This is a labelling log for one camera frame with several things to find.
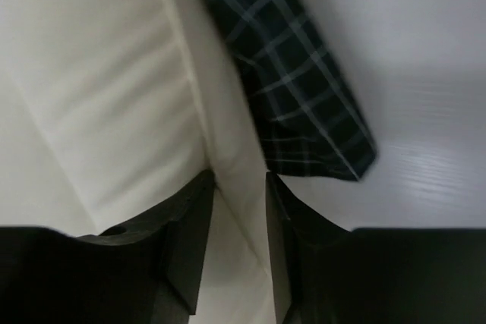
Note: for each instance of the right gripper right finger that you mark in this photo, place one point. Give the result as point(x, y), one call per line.
point(323, 273)

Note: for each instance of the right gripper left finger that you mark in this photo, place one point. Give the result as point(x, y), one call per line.
point(147, 269)

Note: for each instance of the dark checked pillowcase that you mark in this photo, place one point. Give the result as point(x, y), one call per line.
point(307, 119)

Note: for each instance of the cream pillow with bear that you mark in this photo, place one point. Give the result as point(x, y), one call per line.
point(108, 107)

